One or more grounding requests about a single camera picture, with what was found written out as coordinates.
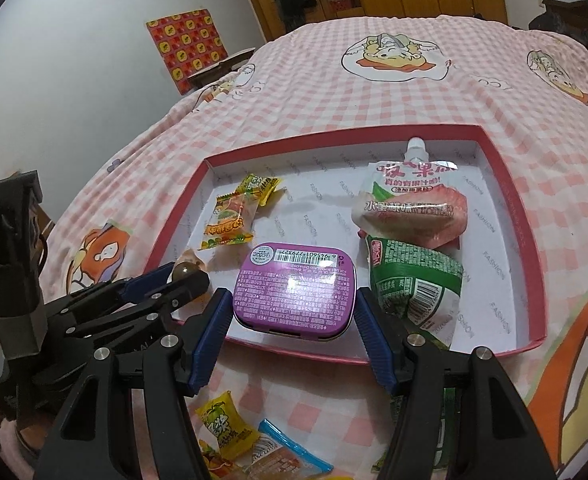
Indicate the green snack pouch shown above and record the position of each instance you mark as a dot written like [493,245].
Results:
[446,425]
[414,285]

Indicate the yellow lime candy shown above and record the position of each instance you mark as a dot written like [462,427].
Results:
[224,427]
[260,187]

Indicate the pink checked printed blanket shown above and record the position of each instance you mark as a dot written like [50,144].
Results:
[374,90]

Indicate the red yellow wall poster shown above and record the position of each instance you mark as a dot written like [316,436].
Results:
[189,47]

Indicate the dark wooden headboard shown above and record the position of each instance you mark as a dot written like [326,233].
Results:
[574,7]

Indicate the red cardboard box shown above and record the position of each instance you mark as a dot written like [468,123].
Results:
[324,200]

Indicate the small red box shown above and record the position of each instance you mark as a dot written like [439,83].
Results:
[346,6]

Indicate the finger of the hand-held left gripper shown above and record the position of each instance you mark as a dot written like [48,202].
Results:
[184,292]
[146,279]

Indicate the clear packet with blue edge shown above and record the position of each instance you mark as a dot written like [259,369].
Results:
[284,452]

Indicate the pink jelly drink pouch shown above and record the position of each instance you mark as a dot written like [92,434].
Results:
[414,200]

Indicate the dark cloth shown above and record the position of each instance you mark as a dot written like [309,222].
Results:
[559,27]

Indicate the brown chocolate ball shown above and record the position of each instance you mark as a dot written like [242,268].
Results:
[184,269]

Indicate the purple tin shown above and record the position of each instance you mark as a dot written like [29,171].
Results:
[294,290]

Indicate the colourful gummy packet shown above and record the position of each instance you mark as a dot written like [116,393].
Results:
[216,467]
[226,222]

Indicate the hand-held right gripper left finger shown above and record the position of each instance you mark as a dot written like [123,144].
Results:
[211,340]

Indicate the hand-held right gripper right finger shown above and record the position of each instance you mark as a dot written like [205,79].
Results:
[376,340]

